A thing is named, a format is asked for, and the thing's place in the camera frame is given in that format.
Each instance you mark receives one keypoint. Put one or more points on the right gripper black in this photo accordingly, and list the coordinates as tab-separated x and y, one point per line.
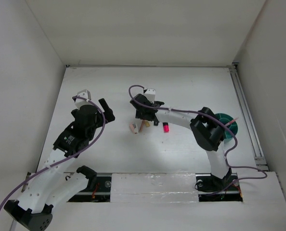
138	115

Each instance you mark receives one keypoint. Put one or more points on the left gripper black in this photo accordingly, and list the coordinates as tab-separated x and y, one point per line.
108	111

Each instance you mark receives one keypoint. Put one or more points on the teal round container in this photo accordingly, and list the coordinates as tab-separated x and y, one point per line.
232	126

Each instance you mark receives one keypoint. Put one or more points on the aluminium side rail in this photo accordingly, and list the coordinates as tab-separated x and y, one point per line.
251	130

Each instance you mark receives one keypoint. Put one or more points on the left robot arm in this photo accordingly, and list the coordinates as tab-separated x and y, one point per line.
34	208

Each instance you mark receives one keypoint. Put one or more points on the orange pencil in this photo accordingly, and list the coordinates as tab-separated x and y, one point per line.
142	126

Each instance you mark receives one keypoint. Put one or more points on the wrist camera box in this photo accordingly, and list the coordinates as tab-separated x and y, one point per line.
150	94
82	98

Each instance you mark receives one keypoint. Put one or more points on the pink eraser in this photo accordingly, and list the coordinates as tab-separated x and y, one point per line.
134	128

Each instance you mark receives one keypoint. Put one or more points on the pink capped black highlighter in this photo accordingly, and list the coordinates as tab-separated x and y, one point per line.
165	127

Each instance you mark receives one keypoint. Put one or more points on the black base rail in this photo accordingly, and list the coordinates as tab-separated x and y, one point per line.
100	191

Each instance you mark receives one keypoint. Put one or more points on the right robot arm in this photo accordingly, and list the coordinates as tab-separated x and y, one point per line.
207	130

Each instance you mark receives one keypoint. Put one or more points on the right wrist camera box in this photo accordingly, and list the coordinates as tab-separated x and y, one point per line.
150	94

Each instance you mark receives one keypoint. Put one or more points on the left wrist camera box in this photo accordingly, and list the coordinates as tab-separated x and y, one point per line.
82	98

